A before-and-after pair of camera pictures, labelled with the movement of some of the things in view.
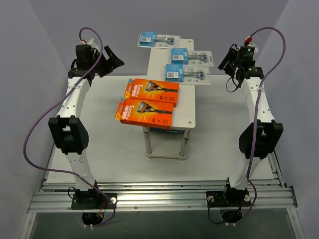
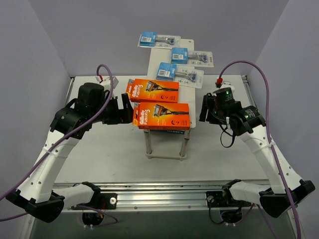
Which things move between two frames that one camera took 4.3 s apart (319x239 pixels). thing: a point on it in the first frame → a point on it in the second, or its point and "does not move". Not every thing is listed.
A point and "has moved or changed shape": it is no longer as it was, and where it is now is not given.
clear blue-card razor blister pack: [188, 75] has moved or changed shape
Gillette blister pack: [150, 40] does not move
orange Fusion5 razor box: [149, 113] has moved or changed shape
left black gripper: [105, 65] → [115, 112]
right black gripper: [227, 61] → [209, 109]
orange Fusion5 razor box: [151, 90] does not move
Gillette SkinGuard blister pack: [182, 56] does not move
